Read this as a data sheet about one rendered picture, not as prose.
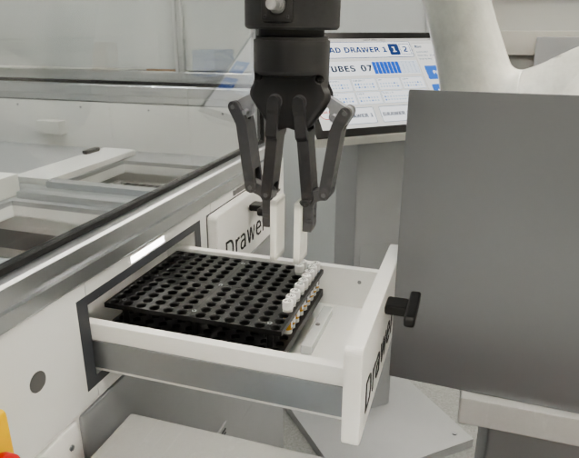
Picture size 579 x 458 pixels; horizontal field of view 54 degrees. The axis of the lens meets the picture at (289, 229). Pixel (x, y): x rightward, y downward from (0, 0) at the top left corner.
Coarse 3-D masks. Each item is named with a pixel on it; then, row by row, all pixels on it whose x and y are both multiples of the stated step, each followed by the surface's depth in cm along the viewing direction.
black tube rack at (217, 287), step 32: (192, 256) 80; (224, 256) 80; (128, 288) 71; (160, 288) 71; (192, 288) 71; (224, 288) 71; (256, 288) 72; (288, 288) 71; (128, 320) 68; (160, 320) 69; (192, 320) 64; (224, 320) 63; (256, 320) 63
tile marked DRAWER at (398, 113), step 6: (384, 108) 144; (390, 108) 144; (396, 108) 145; (402, 108) 146; (384, 114) 143; (390, 114) 144; (396, 114) 144; (402, 114) 145; (384, 120) 142; (390, 120) 143; (396, 120) 144; (402, 120) 144
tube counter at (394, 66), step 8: (360, 64) 147; (368, 64) 148; (376, 64) 149; (384, 64) 150; (392, 64) 151; (400, 64) 152; (408, 64) 153; (416, 64) 154; (368, 72) 147; (376, 72) 148; (384, 72) 149; (392, 72) 150; (400, 72) 150; (408, 72) 151; (416, 72) 152
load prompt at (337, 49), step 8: (336, 48) 146; (344, 48) 147; (352, 48) 148; (360, 48) 149; (368, 48) 150; (376, 48) 151; (384, 48) 152; (392, 48) 153; (400, 48) 154; (408, 48) 155; (336, 56) 145; (344, 56) 146; (352, 56) 147; (360, 56) 148; (368, 56) 149; (376, 56) 150; (384, 56) 151; (392, 56) 152; (400, 56) 153; (408, 56) 154
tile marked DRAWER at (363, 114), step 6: (360, 108) 141; (366, 108) 142; (372, 108) 142; (354, 114) 140; (360, 114) 140; (366, 114) 141; (372, 114) 142; (354, 120) 139; (360, 120) 140; (366, 120) 140; (372, 120) 141
